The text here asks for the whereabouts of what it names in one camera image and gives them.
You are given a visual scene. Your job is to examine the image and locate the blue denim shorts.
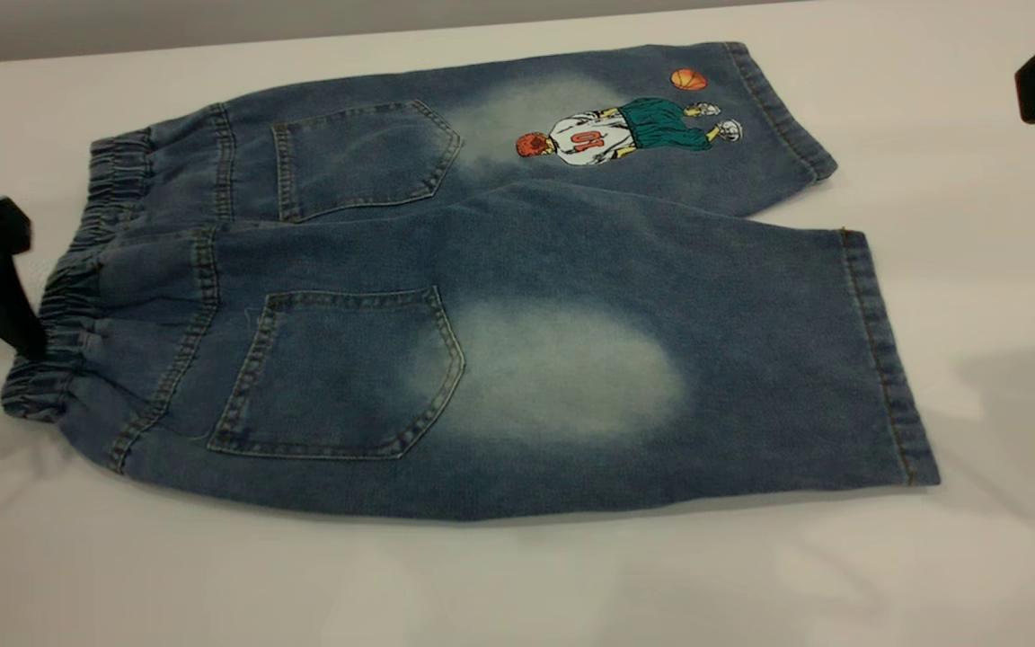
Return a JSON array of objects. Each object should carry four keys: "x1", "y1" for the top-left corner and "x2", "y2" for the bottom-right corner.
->
[{"x1": 1, "y1": 40, "x2": 942, "y2": 522}]

